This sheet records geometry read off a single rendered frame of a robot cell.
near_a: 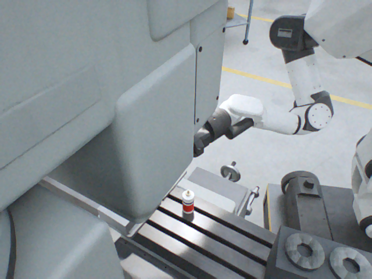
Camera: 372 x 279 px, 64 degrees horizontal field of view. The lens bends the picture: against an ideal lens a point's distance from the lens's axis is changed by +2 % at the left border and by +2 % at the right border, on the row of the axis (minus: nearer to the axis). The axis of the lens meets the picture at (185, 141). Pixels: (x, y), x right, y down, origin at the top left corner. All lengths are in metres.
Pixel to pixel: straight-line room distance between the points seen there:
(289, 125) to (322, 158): 1.80
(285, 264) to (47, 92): 0.67
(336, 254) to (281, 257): 0.13
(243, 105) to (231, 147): 1.75
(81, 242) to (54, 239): 0.02
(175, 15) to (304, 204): 1.31
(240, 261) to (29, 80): 0.84
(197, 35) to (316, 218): 1.20
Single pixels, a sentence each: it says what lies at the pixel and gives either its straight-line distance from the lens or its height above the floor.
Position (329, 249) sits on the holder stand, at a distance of 0.85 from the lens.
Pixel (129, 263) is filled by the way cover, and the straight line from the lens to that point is 1.05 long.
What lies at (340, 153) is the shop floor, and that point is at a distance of 2.85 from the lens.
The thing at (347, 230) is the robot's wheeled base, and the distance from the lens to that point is 1.59.
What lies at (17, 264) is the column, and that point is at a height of 1.52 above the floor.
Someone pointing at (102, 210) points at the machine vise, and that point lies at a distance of 1.01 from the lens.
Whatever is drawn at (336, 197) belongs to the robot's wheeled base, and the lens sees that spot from 1.69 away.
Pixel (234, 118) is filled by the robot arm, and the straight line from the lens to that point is 0.86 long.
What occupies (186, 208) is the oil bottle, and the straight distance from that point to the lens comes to 1.02.
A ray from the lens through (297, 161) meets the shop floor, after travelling 2.63.
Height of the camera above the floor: 1.78
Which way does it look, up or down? 42 degrees down
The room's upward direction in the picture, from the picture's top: straight up
